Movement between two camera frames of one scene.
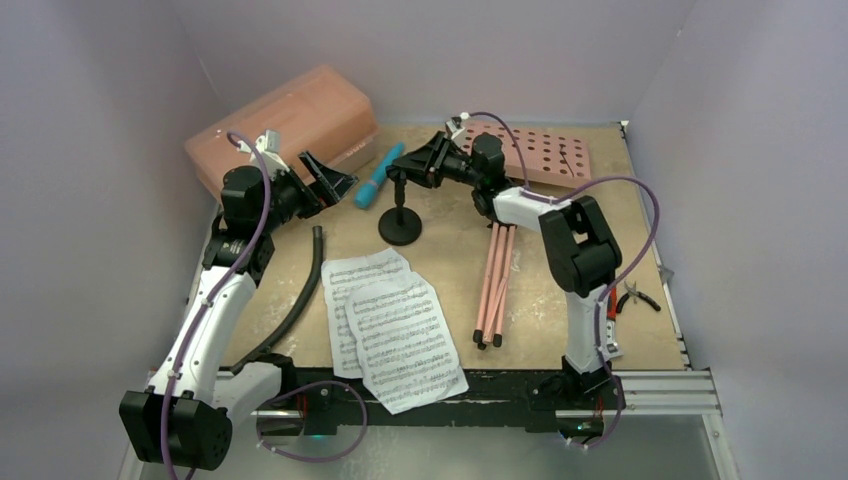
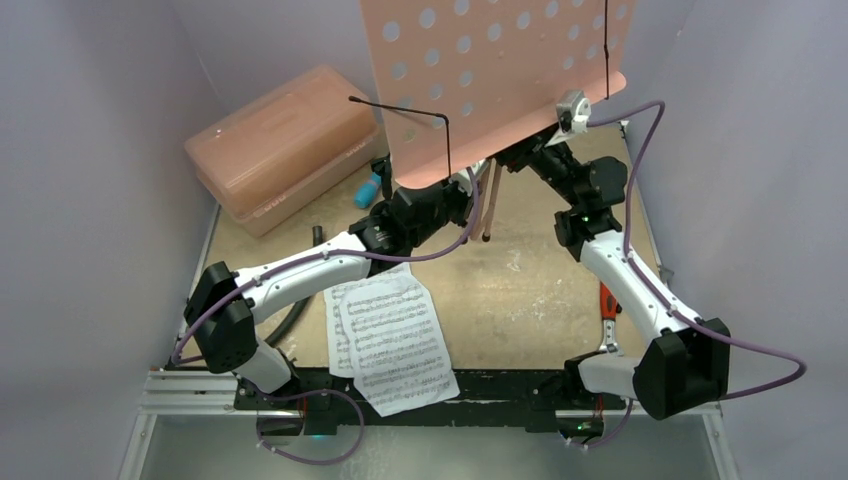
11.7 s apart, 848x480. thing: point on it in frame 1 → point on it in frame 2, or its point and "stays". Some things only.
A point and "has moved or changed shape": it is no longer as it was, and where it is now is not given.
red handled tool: [612, 349] stays
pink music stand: [500, 244] → [463, 81]
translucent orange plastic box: [319, 112] stays
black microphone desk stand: [399, 225] has moved or changed shape
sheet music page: [406, 357] stays
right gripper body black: [441, 163] → [530, 151]
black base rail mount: [526, 402] stays
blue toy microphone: [366, 193] stays
